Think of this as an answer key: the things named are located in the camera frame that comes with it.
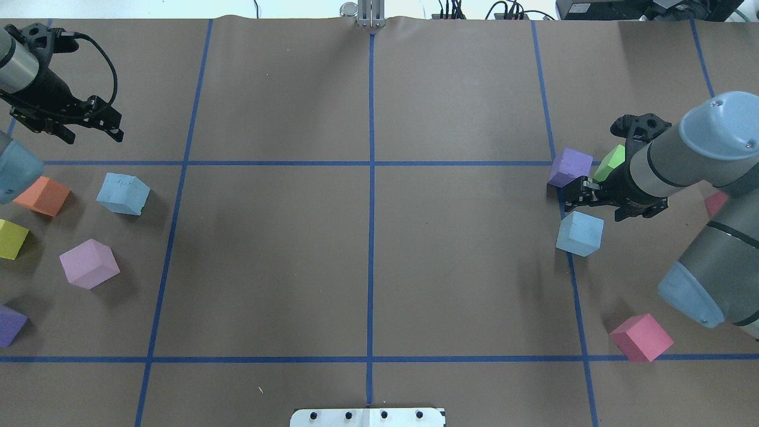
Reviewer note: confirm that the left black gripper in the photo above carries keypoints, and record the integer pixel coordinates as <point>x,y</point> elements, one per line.
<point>42,88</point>

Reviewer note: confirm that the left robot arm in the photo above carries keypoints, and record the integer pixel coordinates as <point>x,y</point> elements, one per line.
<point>101,102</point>

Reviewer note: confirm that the light pink foam block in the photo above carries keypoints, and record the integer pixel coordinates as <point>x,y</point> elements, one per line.
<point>89,264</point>

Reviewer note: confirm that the purple foam block left side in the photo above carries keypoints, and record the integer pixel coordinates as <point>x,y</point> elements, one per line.
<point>12,323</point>

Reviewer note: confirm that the yellow foam block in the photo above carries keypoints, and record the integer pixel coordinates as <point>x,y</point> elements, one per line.
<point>13,237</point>

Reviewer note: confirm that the green foam block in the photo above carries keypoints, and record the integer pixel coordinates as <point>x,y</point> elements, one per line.
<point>615,158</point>

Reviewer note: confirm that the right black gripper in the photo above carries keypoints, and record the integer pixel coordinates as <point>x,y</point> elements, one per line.
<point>618,185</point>

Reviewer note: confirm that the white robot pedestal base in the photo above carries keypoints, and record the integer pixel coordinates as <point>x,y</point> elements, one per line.
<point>395,416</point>

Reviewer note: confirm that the top camera mount bracket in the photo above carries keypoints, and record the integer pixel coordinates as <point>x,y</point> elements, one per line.
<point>368,14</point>

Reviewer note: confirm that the purple foam block right side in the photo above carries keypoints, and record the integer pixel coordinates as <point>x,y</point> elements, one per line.
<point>568,166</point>

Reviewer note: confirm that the orange foam block right side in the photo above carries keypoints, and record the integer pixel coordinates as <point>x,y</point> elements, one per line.
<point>715,202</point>

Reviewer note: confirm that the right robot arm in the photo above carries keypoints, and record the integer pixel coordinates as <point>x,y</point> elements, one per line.
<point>713,148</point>

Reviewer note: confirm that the light blue block arm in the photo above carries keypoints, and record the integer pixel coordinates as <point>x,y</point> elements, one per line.
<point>123,194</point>
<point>580,234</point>

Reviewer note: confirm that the purple foam block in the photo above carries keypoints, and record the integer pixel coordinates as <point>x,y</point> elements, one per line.
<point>12,323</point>
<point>568,166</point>

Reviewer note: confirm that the magenta foam block near pedestal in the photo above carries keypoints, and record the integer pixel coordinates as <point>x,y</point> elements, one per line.
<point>641,339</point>

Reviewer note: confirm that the orange foam block left side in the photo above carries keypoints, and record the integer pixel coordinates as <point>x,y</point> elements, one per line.
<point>45,196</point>

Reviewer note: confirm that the orange foam block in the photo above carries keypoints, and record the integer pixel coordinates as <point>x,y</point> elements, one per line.
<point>45,196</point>
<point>715,202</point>

